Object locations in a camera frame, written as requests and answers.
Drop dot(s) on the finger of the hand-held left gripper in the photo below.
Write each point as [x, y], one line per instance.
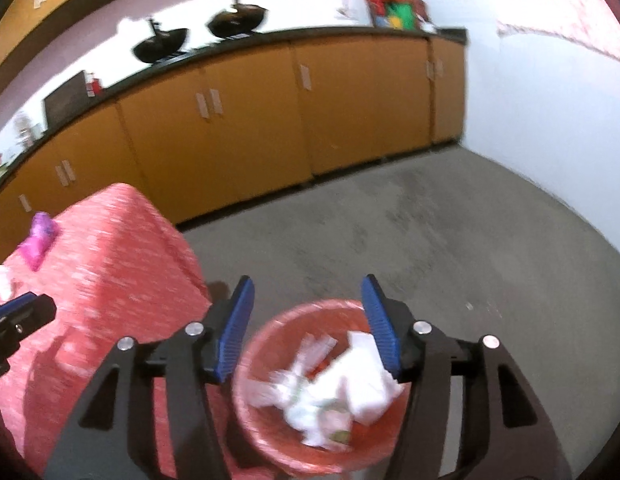
[9, 305]
[34, 310]

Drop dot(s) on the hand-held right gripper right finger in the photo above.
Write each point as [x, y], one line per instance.
[380, 325]

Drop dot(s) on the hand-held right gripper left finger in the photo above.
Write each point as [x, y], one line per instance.
[234, 330]

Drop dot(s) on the small white tissue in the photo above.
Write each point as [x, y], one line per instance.
[0, 280]

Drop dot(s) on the white paper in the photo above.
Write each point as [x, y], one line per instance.
[360, 385]

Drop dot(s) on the white plastic packet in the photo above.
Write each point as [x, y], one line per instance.
[315, 350]

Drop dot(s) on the white printed wrapper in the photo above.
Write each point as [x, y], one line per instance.
[310, 415]

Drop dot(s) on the red plastic bin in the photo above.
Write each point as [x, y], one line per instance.
[270, 440]

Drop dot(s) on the pink plastic packet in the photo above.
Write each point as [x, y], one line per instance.
[37, 240]

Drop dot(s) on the red floral tablecloth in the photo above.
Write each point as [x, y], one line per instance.
[114, 260]

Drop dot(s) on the black box on counter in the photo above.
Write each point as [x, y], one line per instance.
[64, 100]

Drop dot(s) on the wooden kitchen base cabinet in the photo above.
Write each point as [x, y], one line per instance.
[239, 110]

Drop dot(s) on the small red bottle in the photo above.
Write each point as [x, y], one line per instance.
[93, 85]

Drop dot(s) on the black wok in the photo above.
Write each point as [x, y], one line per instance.
[237, 17]
[159, 42]

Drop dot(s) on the dark kitchen countertop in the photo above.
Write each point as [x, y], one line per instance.
[450, 35]

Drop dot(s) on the white bowl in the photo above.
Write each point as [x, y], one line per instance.
[426, 25]

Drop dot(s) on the green container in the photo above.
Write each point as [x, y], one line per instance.
[400, 12]

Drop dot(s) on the pink floral curtain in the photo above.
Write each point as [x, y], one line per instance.
[590, 20]

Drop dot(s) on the wooden wall cabinet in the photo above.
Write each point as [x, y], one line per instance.
[39, 5]

